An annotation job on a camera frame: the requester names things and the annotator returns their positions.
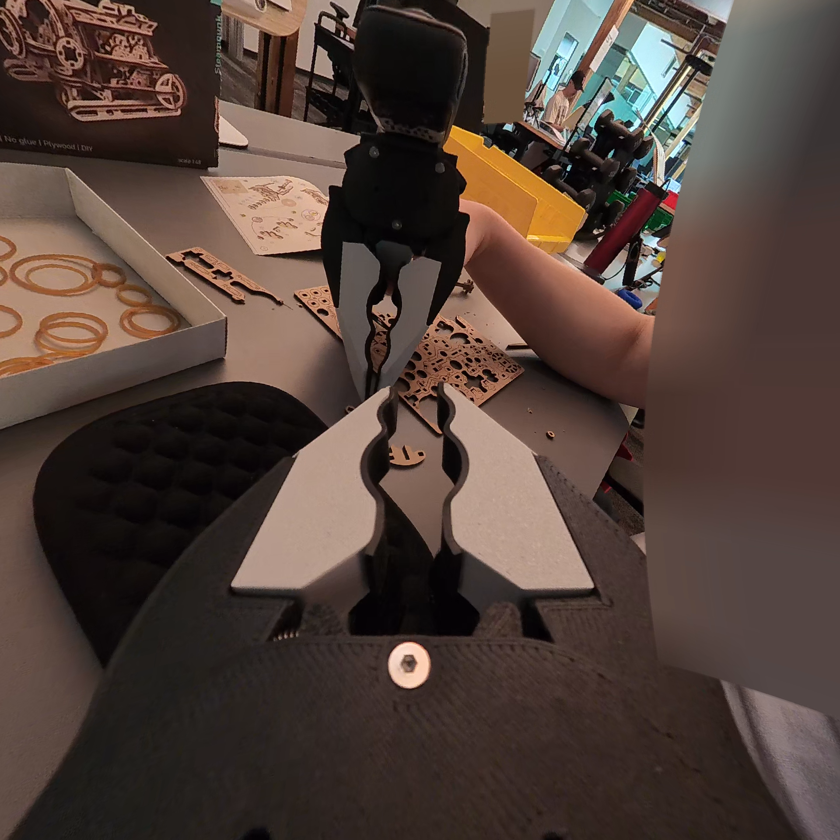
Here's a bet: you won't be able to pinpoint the red tube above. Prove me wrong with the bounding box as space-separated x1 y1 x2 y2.
583 182 668 274

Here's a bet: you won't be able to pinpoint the black model kit box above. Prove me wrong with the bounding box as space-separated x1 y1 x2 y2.
0 0 221 170

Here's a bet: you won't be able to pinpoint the dumbbell rack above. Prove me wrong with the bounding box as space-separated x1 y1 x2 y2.
538 108 657 231

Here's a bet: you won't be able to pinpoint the printed instruction booklet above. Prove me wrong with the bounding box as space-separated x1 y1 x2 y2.
200 174 329 257

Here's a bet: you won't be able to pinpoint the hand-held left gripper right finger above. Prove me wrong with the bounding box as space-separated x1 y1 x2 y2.
436 382 597 622

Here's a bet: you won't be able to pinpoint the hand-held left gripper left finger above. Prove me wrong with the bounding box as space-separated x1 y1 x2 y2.
230 386 400 622

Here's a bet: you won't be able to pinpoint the small plywood frame offcut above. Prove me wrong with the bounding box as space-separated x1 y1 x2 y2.
166 247 284 307

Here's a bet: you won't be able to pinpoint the wooden display stand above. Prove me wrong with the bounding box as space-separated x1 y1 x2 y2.
220 0 317 114

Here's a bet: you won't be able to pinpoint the white cardboard tray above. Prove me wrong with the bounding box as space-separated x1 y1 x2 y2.
0 163 228 431

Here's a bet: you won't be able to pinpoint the wooden rings in tray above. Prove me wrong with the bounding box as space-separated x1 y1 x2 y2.
0 236 188 376

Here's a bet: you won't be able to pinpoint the person's right forearm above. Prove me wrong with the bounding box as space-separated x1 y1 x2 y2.
459 199 657 409

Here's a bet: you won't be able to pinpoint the yellow plastic bin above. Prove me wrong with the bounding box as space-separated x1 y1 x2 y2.
445 126 587 253

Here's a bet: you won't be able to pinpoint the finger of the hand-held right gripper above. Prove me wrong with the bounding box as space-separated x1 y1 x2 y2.
340 240 388 398
375 256 441 393

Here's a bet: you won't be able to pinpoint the large plywood parts sheet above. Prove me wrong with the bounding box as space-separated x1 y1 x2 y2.
293 284 526 435

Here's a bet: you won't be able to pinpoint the black padded wrist rest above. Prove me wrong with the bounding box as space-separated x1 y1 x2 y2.
33 382 447 667

